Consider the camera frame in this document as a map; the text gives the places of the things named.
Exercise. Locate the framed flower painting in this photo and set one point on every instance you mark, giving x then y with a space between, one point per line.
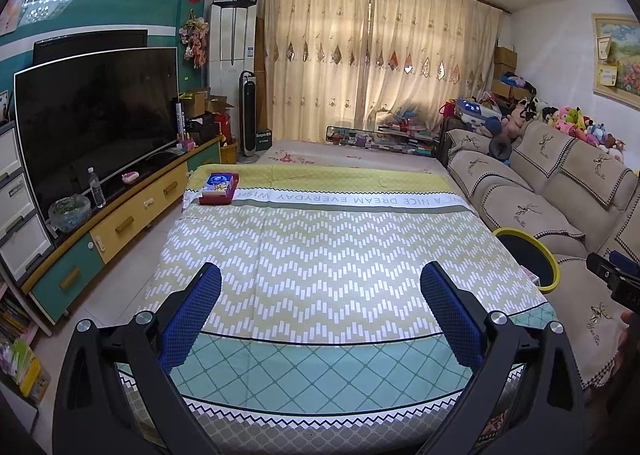
620 60

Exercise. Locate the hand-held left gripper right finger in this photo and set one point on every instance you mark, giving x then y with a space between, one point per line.
450 320

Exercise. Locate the pale wall picture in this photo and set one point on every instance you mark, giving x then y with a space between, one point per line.
11 12

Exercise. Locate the red tray box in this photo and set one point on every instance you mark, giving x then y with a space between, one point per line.
217 200

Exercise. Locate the hanging artificial flowers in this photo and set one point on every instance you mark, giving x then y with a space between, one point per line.
195 37

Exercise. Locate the red bag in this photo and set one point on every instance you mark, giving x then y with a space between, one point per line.
447 109

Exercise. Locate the pile of colourful toys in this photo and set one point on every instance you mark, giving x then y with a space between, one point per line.
405 119

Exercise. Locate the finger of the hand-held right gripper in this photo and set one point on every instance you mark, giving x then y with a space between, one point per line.
622 261
600 267

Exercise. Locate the beige covered sofa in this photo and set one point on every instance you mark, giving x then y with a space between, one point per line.
510 195

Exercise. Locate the glass coffee table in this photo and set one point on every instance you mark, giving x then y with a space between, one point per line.
385 142

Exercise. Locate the person's right hand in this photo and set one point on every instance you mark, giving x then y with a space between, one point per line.
629 319

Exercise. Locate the floral beige floor mat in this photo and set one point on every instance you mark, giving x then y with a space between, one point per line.
320 152

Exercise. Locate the pile of plush toys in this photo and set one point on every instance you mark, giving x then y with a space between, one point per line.
565 120

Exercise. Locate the green cardboard box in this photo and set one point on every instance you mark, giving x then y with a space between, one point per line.
265 139

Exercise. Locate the cream embroidered curtain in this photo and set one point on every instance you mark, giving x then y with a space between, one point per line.
310 55
430 60

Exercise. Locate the white standing air conditioner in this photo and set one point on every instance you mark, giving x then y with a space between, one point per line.
231 35

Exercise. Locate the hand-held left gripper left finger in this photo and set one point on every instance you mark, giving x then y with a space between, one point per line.
192 315

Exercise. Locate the small pink object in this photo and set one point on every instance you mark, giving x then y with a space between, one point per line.
131 178

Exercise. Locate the chevron patterned tablecloth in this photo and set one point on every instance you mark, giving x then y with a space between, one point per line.
325 255

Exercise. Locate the yellow-rimmed black trash bin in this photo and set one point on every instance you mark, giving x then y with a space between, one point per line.
525 257

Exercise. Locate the yellow basket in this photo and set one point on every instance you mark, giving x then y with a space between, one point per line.
229 151

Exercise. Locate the teal and yellow television stand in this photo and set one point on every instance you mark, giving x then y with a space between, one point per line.
132 215

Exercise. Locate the glass bowl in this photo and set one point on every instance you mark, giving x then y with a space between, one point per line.
70 214

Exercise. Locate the clear water bottle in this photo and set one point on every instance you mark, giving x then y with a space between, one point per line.
96 190

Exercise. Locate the large curved television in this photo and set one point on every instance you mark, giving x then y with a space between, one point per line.
95 125

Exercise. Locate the small black television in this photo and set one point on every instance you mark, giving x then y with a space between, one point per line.
90 42

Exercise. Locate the small photo frame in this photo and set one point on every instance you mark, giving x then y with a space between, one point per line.
4 107

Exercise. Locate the blue starred bag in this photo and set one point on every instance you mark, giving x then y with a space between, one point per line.
472 111

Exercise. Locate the open brown cardboard box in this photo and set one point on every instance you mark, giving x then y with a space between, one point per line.
199 102

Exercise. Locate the black and white tube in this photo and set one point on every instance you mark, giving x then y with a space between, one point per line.
180 121

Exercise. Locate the blue and white tissue pack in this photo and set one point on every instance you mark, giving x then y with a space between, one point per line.
218 183

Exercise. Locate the white drawer unit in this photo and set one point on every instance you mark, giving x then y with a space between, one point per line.
20 215

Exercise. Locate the stack of books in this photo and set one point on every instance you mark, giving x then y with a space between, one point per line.
20 345

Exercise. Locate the black tower fan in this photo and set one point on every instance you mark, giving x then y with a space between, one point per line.
250 112

